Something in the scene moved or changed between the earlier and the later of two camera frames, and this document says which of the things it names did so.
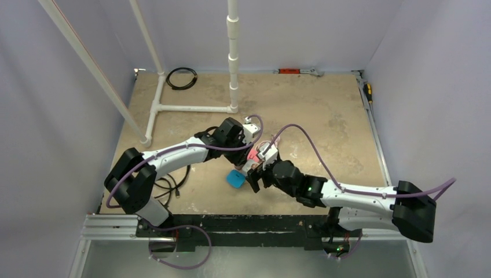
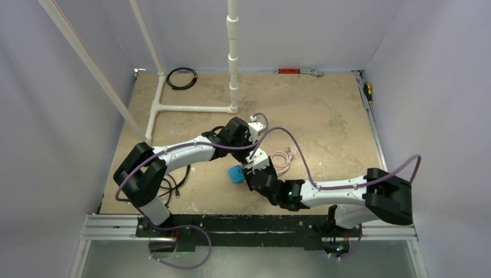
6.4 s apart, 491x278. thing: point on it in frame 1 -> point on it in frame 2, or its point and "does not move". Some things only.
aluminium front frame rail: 111,227 does not move
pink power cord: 276,139 -> 290,154
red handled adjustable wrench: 310,70 does not move
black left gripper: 241,158 does not move
